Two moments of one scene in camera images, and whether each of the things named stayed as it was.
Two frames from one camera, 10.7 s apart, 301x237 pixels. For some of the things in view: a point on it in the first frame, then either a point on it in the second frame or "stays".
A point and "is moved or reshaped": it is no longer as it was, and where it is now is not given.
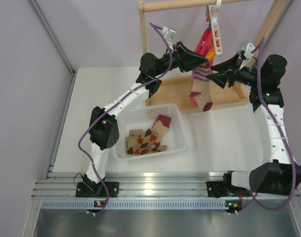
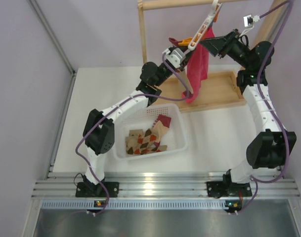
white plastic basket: (150, 131) stays
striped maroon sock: (160, 126) stays
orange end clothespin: (211, 55) → (186, 42)
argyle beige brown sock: (138, 142) stays
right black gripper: (229, 65) → (215, 45)
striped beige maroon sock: (201, 87) → (183, 72)
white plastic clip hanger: (213, 10) is moved or reshaped
